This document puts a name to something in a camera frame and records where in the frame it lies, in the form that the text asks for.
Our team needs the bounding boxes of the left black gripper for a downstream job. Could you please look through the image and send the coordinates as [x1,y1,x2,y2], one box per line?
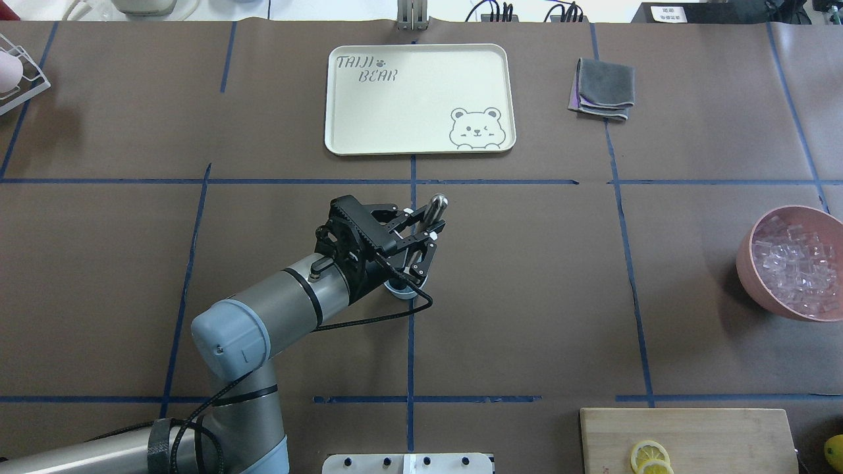
[314,195,444,304]

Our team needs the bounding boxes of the light blue plastic cup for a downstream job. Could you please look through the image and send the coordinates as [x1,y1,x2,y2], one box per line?
[383,278,418,300]

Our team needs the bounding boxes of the steel muddler black tip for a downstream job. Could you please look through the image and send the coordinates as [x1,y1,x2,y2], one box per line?
[421,193,449,229]

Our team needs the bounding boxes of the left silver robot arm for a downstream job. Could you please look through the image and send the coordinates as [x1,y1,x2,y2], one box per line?
[2,194,448,473]

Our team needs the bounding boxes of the pink bowl of ice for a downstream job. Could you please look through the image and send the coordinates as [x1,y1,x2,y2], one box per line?
[736,206,842,322]

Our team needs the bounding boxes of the pink cup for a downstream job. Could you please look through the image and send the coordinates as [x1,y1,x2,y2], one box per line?
[0,50,24,94]

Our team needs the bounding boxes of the cream bear serving tray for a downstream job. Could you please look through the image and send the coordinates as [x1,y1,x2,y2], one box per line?
[324,44,517,156]

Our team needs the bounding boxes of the folded grey cloth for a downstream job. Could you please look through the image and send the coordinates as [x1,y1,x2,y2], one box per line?
[567,57,636,121]

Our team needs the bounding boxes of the bamboo cutting board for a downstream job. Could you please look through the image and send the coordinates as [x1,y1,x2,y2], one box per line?
[579,408,799,473]

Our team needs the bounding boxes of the lemon slices stack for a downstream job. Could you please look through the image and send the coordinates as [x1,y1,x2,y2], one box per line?
[629,439,674,473]

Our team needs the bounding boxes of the yellow lemon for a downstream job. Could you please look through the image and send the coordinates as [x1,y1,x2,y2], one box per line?
[824,434,843,473]

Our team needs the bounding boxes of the aluminium frame post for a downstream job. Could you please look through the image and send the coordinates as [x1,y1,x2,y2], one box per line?
[396,0,429,31]

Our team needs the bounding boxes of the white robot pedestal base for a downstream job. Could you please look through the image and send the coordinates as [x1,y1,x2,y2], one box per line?
[321,452,496,473]

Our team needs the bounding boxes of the white wire cup rack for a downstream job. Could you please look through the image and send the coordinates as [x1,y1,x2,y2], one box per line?
[1,35,51,116]

